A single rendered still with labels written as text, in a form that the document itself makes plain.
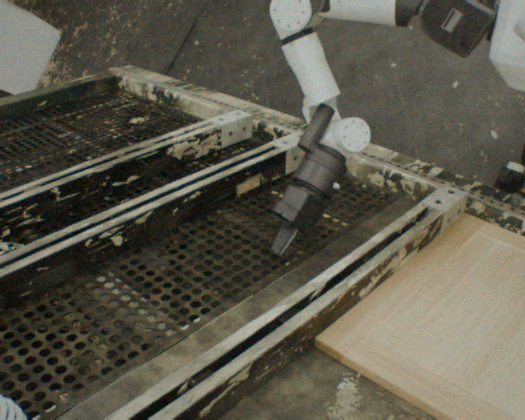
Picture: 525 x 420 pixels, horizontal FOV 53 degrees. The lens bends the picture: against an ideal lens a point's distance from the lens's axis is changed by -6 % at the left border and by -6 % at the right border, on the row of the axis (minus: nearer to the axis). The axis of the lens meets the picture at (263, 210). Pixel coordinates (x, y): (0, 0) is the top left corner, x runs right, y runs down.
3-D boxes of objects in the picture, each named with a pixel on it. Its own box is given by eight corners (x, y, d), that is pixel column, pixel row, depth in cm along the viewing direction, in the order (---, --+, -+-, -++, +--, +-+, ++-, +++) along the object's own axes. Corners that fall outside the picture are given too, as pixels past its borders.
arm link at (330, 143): (328, 182, 113) (354, 135, 114) (353, 184, 103) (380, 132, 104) (284, 152, 109) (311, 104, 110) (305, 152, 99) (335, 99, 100)
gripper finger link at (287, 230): (269, 249, 107) (285, 221, 107) (282, 256, 105) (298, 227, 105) (266, 247, 105) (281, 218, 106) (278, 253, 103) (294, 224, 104)
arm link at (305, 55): (295, 99, 104) (253, 6, 100) (313, 88, 112) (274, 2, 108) (345, 80, 98) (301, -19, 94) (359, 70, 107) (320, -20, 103)
